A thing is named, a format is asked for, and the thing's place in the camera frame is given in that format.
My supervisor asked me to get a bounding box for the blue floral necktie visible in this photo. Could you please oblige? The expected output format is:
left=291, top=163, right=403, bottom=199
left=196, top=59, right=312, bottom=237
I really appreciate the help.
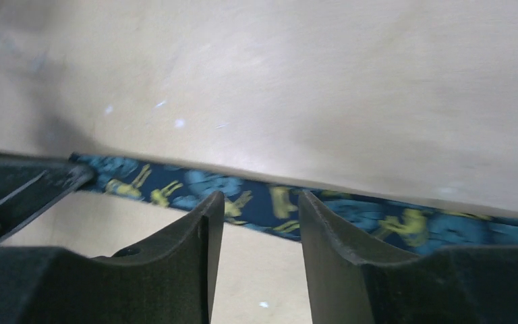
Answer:
left=70, top=153, right=518, bottom=254

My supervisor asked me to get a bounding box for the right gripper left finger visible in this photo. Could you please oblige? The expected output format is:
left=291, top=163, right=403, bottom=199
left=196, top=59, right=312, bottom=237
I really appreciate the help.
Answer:
left=0, top=192, right=225, bottom=323

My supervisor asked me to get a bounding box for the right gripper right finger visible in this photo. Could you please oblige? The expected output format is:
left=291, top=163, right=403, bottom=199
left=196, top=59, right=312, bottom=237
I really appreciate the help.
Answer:
left=299, top=192, right=518, bottom=323

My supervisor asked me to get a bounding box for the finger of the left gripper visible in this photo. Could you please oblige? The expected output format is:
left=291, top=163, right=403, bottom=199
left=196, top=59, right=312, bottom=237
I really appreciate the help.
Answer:
left=0, top=153, right=94, bottom=243

